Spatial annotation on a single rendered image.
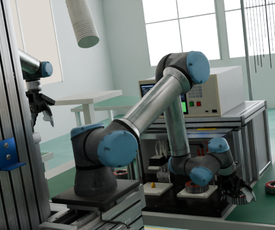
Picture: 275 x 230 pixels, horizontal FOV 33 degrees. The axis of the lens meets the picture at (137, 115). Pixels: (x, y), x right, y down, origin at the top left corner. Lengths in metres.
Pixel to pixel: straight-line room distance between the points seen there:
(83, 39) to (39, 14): 5.18
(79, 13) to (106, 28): 6.63
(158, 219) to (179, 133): 0.49
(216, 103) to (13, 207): 1.14
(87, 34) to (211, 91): 1.35
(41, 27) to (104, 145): 7.13
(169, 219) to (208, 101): 0.60
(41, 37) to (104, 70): 1.95
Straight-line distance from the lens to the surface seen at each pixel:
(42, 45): 8.42
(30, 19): 8.30
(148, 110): 1.49
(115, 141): 1.39
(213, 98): 2.24
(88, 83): 9.35
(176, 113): 1.75
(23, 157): 1.53
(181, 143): 1.78
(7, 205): 1.50
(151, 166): 2.37
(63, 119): 8.68
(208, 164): 1.72
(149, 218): 2.11
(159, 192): 2.28
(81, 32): 3.34
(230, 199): 1.98
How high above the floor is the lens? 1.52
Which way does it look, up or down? 9 degrees down
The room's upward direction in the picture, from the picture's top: 8 degrees counter-clockwise
